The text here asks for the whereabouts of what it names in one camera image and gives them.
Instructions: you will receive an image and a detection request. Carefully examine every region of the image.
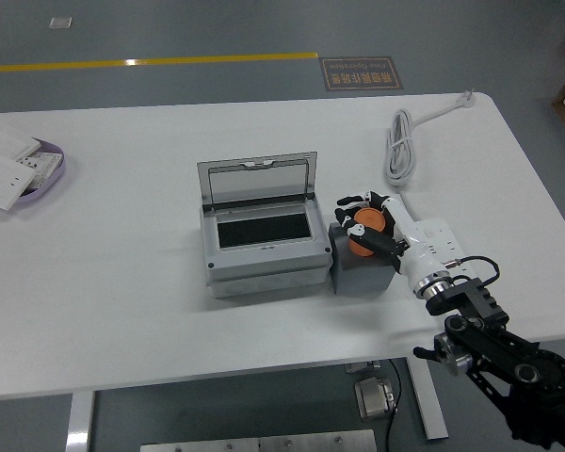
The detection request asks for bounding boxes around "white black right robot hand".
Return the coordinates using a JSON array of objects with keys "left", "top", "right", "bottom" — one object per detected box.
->
[{"left": 334, "top": 189, "right": 447, "bottom": 290}]

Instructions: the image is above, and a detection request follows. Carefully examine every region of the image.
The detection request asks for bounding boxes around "orange cylinder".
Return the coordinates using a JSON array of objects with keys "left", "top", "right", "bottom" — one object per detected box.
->
[{"left": 347, "top": 208, "right": 388, "bottom": 258}]

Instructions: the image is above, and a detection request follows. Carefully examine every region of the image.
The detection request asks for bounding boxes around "grey electrical box clear lid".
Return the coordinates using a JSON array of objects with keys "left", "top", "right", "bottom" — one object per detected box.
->
[{"left": 196, "top": 151, "right": 333, "bottom": 301}]

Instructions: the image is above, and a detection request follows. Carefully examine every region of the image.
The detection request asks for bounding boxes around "grey cube with round hole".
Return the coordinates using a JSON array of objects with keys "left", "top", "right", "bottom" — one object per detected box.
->
[{"left": 328, "top": 220, "right": 395, "bottom": 296}]

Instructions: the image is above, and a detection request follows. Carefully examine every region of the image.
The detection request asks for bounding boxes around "silver floor outlet box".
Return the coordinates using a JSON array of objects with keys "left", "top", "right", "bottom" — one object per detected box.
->
[{"left": 354, "top": 376, "right": 401, "bottom": 420}]

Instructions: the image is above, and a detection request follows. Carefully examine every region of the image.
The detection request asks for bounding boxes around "white power strip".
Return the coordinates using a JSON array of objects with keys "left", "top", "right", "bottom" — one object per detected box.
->
[{"left": 410, "top": 218, "right": 477, "bottom": 283}]

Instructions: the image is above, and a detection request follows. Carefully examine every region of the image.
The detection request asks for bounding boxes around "white table leg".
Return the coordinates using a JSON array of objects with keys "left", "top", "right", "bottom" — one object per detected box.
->
[
  {"left": 65, "top": 389, "right": 97, "bottom": 452},
  {"left": 407, "top": 356, "right": 449, "bottom": 442}
]

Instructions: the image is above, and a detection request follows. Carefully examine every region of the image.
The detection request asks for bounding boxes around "brown floor sign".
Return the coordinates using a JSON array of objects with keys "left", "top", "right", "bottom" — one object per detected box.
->
[{"left": 319, "top": 56, "right": 405, "bottom": 91}]

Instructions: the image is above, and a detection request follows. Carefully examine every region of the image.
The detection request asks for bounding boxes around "yellow floor tape line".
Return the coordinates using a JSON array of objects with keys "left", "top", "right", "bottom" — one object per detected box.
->
[{"left": 0, "top": 51, "right": 319, "bottom": 74}]

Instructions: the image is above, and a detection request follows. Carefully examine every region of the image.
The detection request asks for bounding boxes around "purple tray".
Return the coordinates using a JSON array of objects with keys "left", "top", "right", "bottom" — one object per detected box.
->
[{"left": 0, "top": 136, "right": 67, "bottom": 206}]

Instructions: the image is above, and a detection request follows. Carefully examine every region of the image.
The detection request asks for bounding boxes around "white multi-hole socket panel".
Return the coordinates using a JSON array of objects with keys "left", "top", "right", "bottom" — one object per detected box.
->
[{"left": 16, "top": 151, "right": 63, "bottom": 192}]

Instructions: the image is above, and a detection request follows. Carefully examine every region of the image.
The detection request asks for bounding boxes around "white power cord with plug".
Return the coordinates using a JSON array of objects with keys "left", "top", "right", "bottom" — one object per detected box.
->
[{"left": 383, "top": 88, "right": 476, "bottom": 222}]

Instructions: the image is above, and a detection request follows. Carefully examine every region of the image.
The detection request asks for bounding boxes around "table underside metal bracket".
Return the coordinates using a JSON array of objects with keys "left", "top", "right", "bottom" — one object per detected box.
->
[{"left": 344, "top": 360, "right": 382, "bottom": 374}]

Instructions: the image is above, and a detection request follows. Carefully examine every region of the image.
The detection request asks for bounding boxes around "thin black floor cable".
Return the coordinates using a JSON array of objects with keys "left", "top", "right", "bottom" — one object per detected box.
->
[{"left": 384, "top": 358, "right": 404, "bottom": 452}]

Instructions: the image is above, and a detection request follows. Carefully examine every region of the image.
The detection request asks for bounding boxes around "grey metal base plate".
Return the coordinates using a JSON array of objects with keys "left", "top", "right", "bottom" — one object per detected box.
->
[{"left": 139, "top": 428, "right": 378, "bottom": 452}]

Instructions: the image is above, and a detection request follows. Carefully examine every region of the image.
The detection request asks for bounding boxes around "large white wall socket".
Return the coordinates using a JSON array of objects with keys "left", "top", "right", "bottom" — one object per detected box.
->
[{"left": 0, "top": 154, "right": 38, "bottom": 211}]

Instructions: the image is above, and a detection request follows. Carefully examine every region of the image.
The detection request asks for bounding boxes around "plain white switch plate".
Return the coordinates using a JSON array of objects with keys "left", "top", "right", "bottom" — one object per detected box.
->
[{"left": 0, "top": 130, "right": 42, "bottom": 164}]

